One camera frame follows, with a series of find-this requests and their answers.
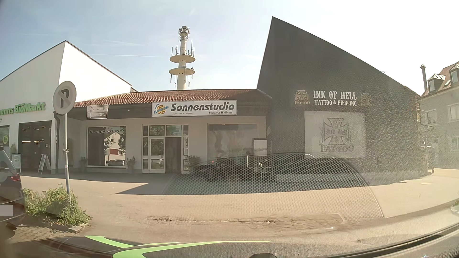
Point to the low shop building, red roof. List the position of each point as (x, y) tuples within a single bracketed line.
[(200, 132)]

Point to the framed display board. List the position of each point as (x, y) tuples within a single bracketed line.
[(260, 147)]

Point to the dark parked vehicle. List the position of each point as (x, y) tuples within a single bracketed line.
[(233, 170)]

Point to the potted plant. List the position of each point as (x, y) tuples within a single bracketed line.
[(131, 163), (193, 161)]

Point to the beige asphalt road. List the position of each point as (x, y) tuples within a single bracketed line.
[(215, 204)]

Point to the white telecommunications tower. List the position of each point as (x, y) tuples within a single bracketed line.
[(182, 64)]

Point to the dark gabled building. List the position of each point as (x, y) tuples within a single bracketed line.
[(304, 71)]

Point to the car's own bonnet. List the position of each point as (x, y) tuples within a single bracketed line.
[(222, 249)]

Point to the green weedy bush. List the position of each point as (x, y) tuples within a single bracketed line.
[(57, 206)]

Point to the white gabled market building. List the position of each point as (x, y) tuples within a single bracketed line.
[(39, 79)]

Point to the grey house with dormers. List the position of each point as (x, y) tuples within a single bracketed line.
[(443, 118)]

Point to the white standing sign board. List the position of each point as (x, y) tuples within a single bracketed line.
[(16, 161)]

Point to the brick paved kerbed island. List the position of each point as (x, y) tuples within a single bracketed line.
[(36, 233)]

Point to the dark car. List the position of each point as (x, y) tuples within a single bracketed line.
[(9, 193)]

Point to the round road sign on post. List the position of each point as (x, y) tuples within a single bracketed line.
[(64, 97)]

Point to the white A-frame sign board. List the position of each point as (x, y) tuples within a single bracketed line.
[(44, 163)]

